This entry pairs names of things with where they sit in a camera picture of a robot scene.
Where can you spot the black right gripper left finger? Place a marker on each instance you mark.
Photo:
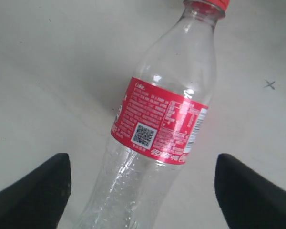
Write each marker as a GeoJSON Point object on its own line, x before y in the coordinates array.
{"type": "Point", "coordinates": [38, 200]}

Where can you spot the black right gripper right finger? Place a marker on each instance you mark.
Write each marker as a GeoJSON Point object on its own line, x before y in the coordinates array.
{"type": "Point", "coordinates": [247, 199]}

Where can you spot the clear cola bottle red label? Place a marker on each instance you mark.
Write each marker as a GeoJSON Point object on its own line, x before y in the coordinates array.
{"type": "Point", "coordinates": [157, 122]}

